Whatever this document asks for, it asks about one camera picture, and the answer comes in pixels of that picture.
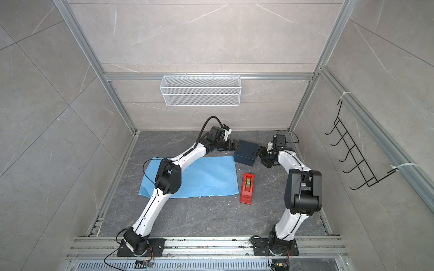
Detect dark navy gift box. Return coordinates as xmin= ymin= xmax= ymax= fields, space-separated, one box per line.
xmin=234 ymin=140 xmax=259 ymax=167

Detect light blue wrapping paper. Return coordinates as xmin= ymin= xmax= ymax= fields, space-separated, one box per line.
xmin=138 ymin=155 xmax=240 ymax=199

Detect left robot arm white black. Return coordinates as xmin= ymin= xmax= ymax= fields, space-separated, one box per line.
xmin=123 ymin=125 xmax=238 ymax=256

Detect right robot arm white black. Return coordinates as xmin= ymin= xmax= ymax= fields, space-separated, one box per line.
xmin=256 ymin=134 xmax=322 ymax=255

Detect red tape dispenser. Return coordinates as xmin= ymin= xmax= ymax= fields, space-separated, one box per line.
xmin=240 ymin=173 xmax=255 ymax=205

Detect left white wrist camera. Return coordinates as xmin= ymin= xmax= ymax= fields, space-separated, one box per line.
xmin=222 ymin=125 xmax=232 ymax=141

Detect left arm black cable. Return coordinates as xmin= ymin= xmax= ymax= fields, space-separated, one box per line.
xmin=198 ymin=116 xmax=224 ymax=148

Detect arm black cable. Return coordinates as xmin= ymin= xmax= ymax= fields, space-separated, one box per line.
xmin=276 ymin=130 xmax=301 ymax=145
xmin=198 ymin=116 xmax=224 ymax=148

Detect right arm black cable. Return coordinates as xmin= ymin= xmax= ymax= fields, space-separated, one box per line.
xmin=276 ymin=130 xmax=301 ymax=145

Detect white wire mesh basket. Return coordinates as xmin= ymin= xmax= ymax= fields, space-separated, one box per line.
xmin=160 ymin=75 xmax=242 ymax=107

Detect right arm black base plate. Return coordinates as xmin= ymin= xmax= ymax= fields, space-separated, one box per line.
xmin=249 ymin=236 xmax=300 ymax=256

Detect black wire hook rack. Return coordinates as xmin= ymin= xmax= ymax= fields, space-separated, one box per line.
xmin=324 ymin=100 xmax=398 ymax=190

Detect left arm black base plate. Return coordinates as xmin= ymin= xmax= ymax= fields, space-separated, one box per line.
xmin=116 ymin=238 xmax=166 ymax=257

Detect aluminium mounting rail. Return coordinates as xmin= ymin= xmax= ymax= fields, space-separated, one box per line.
xmin=63 ymin=236 xmax=354 ymax=271

